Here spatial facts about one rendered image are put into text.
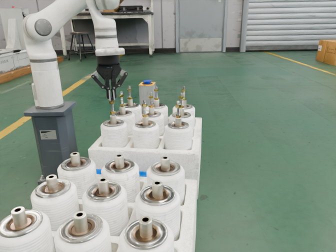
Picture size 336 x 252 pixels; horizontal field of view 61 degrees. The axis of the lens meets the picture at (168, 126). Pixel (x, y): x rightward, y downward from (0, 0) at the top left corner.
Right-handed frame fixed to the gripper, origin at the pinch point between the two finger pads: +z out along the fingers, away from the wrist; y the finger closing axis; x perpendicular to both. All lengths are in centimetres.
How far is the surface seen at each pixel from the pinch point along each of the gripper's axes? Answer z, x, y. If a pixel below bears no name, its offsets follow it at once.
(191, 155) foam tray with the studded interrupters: 18.5, 20.5, -21.9
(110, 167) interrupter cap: 10.2, 34.3, 6.6
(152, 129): 11.4, 10.2, -11.7
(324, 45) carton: 17, -227, -342
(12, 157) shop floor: 36, -41, 43
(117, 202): 11, 48, 8
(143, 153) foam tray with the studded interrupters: 18.6, 12.9, -7.2
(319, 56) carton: 33, -236, -346
